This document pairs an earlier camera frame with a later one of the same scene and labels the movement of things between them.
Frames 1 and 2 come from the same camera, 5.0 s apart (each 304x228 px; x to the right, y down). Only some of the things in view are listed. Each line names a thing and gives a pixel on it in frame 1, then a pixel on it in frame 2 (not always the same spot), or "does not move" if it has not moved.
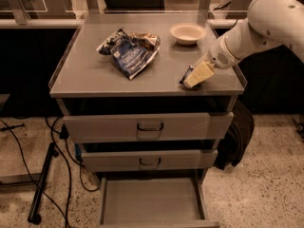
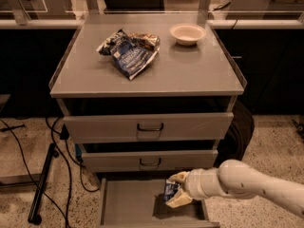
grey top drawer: x=148 y=127 does not move
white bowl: x=187 y=33 does not move
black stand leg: x=34 y=217 does not move
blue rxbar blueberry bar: x=186 y=74 → x=170 y=189
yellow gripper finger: x=203 y=60 → x=179 y=178
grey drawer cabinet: x=120 y=85 does not move
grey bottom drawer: x=153 y=202 does not move
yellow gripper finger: x=199 y=74 → x=179 y=199
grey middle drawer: x=143 y=161 does not move
